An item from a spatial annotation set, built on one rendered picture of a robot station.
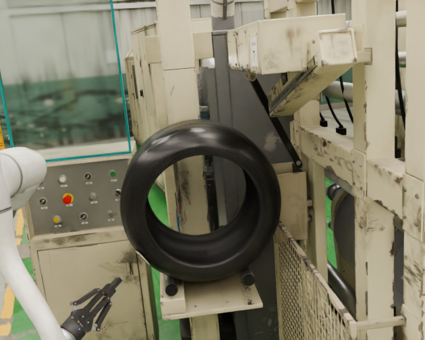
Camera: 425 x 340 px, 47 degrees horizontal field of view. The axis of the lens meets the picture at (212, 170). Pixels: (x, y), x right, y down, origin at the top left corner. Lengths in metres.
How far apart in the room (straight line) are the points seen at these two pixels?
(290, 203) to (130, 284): 0.96
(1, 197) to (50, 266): 1.19
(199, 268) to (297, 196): 0.55
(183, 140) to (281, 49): 0.47
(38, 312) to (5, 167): 0.40
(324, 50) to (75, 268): 1.70
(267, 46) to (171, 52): 0.67
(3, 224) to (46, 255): 1.13
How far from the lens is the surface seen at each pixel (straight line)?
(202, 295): 1.92
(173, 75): 1.95
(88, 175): 2.40
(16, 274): 1.43
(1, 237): 1.43
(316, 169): 2.05
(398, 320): 1.44
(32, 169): 1.51
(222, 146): 1.62
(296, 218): 2.07
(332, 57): 1.31
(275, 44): 1.37
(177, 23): 1.95
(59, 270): 2.55
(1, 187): 1.41
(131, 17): 11.07
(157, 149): 1.63
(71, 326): 1.58
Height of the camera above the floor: 1.71
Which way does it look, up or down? 14 degrees down
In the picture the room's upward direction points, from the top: 5 degrees counter-clockwise
